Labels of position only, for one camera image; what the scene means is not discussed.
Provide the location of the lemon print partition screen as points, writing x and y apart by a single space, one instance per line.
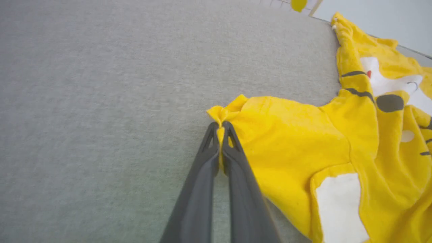
298 4

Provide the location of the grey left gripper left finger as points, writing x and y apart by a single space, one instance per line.
197 202

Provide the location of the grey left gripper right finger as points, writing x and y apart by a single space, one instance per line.
246 209

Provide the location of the yellow shirt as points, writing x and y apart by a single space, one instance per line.
287 141

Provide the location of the grey fabric sofa cushion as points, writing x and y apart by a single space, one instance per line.
101 101

